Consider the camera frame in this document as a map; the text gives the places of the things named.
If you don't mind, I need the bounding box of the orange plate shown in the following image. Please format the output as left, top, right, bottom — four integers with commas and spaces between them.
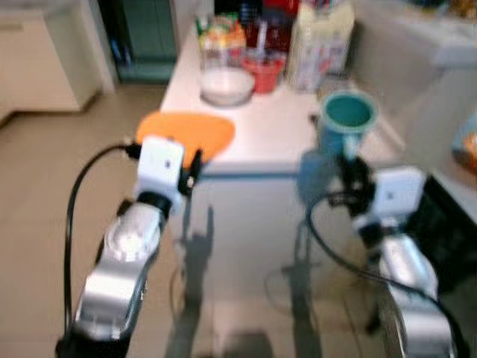
136, 111, 237, 167

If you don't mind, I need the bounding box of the teal cup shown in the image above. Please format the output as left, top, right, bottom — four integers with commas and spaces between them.
318, 89, 378, 160

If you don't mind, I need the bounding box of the white table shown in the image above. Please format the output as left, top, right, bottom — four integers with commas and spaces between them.
159, 34, 407, 303

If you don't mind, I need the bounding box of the white bowl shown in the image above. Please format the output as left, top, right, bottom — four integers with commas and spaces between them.
199, 68, 256, 107

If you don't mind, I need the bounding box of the black crate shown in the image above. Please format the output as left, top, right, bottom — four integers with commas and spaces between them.
405, 175, 477, 271

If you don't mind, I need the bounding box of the red cup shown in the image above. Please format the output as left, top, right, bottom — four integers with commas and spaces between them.
241, 52, 287, 95

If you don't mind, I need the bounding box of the glass jar with colourful contents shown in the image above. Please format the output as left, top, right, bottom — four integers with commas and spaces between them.
195, 16, 247, 75

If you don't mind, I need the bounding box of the white printed bag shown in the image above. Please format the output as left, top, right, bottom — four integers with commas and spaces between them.
286, 0, 356, 95

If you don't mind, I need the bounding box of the orange bowl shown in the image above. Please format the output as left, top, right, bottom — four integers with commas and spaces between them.
462, 133, 477, 174

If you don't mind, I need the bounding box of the dark green door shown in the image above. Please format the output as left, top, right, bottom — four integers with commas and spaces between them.
118, 0, 180, 83

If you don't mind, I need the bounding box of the white counter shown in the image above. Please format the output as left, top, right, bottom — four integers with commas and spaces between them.
353, 0, 477, 176

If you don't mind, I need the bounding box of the white cabinet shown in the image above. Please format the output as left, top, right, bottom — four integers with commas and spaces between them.
0, 6, 103, 114

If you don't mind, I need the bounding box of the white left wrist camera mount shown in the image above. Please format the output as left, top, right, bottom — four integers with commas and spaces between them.
136, 135, 186, 199

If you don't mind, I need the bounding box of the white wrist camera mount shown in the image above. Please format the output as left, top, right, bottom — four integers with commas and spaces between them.
370, 166, 428, 220
136, 135, 186, 199

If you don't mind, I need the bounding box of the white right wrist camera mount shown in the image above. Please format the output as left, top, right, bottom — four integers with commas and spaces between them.
370, 166, 428, 220

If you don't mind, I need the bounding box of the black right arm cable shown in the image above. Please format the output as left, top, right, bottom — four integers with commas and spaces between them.
306, 191, 452, 318

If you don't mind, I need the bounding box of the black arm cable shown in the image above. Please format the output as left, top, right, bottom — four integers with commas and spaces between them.
306, 191, 452, 318
63, 142, 143, 333

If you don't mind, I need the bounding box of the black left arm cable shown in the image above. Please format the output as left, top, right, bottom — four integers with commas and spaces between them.
63, 142, 143, 333

